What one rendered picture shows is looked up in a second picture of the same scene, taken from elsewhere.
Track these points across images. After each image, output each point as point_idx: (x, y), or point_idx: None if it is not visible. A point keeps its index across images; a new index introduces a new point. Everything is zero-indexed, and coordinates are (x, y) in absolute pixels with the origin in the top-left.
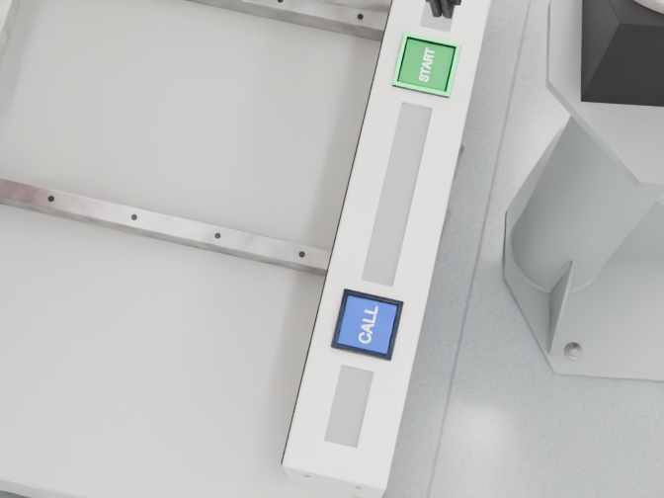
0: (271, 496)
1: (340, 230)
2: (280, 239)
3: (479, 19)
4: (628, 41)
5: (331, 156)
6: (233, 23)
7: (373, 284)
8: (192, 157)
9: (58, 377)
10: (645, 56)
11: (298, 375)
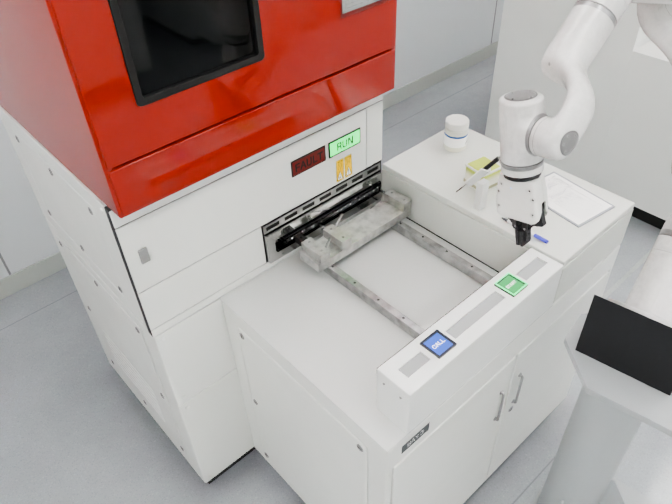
0: (366, 409)
1: (447, 314)
2: None
3: (540, 281)
4: (597, 309)
5: None
6: (451, 270)
7: (448, 334)
8: (410, 298)
9: (319, 335)
10: (604, 323)
11: None
